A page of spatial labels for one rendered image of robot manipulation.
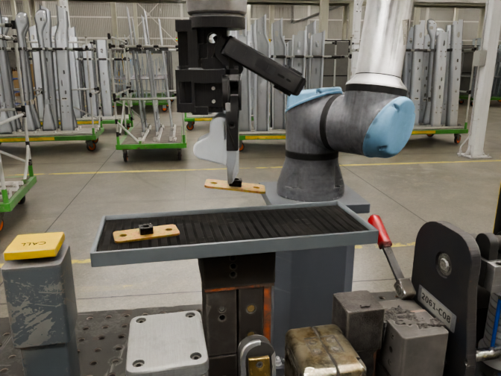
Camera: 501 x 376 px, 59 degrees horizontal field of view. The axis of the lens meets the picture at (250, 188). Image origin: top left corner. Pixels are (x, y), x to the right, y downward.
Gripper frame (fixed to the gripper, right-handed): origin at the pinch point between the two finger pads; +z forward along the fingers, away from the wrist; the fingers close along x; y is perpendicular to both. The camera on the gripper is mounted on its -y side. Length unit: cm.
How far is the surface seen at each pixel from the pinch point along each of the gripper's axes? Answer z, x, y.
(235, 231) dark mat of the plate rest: 7.5, 3.2, -0.1
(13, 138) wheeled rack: 97, -626, 356
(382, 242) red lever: 10.5, 0.0, -21.3
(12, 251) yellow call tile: 7.5, 9.4, 27.1
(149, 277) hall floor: 124, -212, 63
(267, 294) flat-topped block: 16.5, 4.1, -4.4
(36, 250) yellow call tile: 7.6, 8.9, 24.3
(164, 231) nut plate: 7.2, 3.8, 9.5
